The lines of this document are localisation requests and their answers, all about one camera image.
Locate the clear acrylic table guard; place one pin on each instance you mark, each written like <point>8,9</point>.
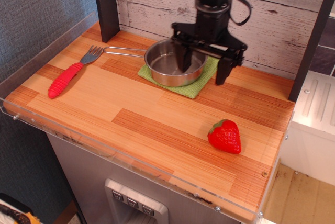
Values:
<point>109,103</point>

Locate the black orange object bottom left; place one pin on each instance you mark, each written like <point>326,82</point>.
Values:
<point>13,211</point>

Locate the fork with red handle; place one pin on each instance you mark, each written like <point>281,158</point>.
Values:
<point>62,81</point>

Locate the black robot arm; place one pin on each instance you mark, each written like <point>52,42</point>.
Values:
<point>209,35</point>

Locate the white toy sink unit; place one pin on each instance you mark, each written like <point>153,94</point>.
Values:
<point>308,146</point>

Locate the red toy strawberry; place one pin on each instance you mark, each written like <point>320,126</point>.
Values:
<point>225,136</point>

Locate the dark right frame post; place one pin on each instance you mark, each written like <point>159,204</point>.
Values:
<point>306,61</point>

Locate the dark left frame post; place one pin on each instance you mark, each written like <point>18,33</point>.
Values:
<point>108,18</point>

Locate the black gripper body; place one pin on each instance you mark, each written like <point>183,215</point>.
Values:
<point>209,34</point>

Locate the silver toy fridge cabinet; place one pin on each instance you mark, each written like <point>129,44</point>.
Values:
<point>88,165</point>

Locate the fridge dispenser button panel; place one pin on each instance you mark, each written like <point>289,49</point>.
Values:
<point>131,206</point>

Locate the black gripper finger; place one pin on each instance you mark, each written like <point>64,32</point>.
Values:
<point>184,58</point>
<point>224,67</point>

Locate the dark frame post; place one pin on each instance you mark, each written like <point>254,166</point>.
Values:
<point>108,18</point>
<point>306,61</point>

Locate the steel pot with wire handle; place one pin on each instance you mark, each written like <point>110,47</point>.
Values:
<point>161,60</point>

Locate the green folded towel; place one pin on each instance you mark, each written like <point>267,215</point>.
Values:
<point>191,90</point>

